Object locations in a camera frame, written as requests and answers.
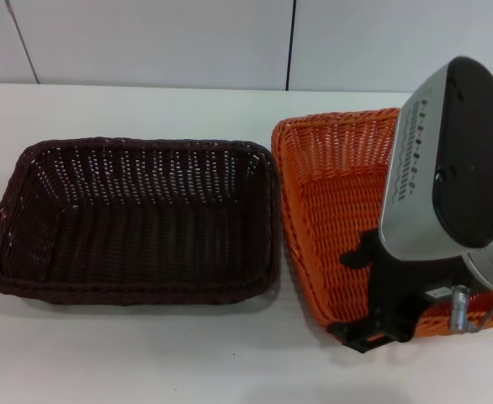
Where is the orange wicker basket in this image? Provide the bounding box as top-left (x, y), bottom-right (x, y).
top-left (270, 108), bottom-right (493, 338)

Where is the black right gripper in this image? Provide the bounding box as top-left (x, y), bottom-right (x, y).
top-left (327, 231), bottom-right (478, 355)

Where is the metal connector with cable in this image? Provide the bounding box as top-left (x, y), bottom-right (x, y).
top-left (447, 283), bottom-right (493, 335)

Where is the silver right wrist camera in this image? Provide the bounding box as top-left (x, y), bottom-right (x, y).
top-left (379, 56), bottom-right (493, 263)

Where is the dark brown wicker basket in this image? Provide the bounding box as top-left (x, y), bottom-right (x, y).
top-left (0, 136), bottom-right (282, 308)

